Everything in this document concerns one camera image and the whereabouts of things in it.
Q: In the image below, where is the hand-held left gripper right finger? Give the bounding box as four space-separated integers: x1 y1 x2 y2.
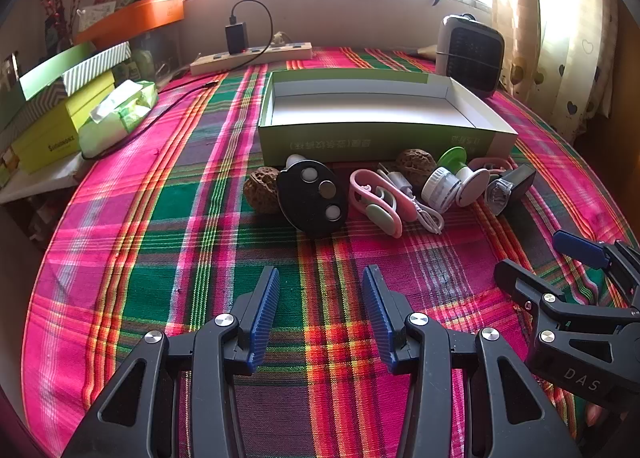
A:
361 265 576 458

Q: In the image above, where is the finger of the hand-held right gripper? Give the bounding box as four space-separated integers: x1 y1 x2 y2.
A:
494 258 640 331
552 230 640 301

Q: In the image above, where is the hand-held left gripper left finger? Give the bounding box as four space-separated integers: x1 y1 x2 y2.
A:
60 265 281 458

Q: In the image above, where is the black disc with round buttons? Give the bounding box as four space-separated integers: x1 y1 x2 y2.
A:
276 158 348 239

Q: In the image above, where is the pink and green cable clip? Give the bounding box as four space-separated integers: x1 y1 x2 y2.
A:
349 169 418 239

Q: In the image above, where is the brown walnut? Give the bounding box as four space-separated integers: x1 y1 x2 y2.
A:
243 166 281 215
396 148 438 186

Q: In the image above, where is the white charger with cable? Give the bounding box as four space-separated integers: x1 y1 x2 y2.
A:
377 163 446 234

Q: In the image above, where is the green cardboard box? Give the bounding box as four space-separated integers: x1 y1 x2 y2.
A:
257 70 519 169

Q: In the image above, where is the pink and green plaid tablecloth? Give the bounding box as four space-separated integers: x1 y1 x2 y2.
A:
22 45 640 458

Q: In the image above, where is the cream heart-print curtain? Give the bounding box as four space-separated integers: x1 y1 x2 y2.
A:
492 0 621 139

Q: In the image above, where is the small grey heater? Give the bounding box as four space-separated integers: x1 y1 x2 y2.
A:
435 13 506 99

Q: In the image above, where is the green tissue pack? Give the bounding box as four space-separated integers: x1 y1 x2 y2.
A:
79 79 160 159

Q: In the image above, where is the beige cone-shaped object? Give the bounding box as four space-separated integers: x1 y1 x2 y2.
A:
402 43 441 59

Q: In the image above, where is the beige power strip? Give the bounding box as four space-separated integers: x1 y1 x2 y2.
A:
189 42 313 77

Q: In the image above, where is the white board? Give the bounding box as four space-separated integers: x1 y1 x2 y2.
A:
0 153 96 204

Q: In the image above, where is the black charger adapter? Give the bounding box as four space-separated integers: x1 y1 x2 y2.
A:
225 22 249 55

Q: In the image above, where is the orange box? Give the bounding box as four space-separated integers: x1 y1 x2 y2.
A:
75 0 185 50

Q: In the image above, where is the black plug adapter with cable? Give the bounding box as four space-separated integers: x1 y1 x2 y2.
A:
80 0 274 160

